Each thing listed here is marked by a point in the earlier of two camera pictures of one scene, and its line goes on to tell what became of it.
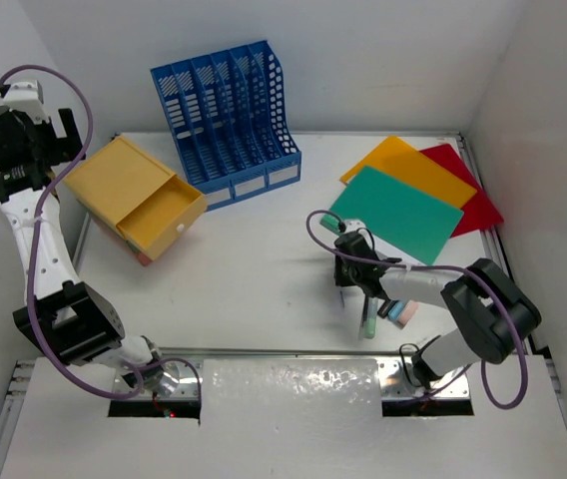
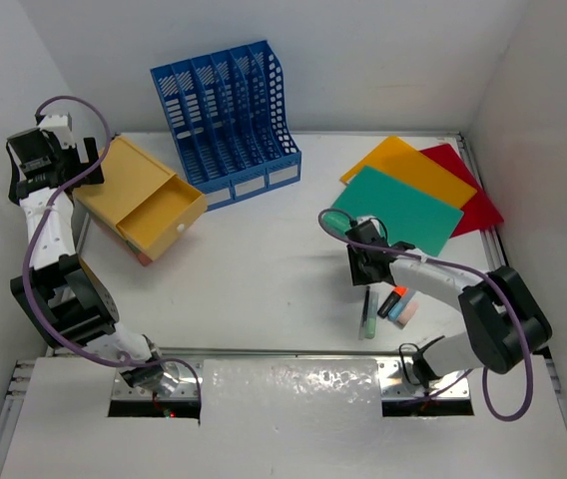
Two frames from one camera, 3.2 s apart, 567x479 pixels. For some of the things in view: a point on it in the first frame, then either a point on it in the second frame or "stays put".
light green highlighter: x=371 y=317 stays put
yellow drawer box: x=138 y=194 stays put
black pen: x=366 y=299 stays put
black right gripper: x=340 y=280 to x=358 y=276
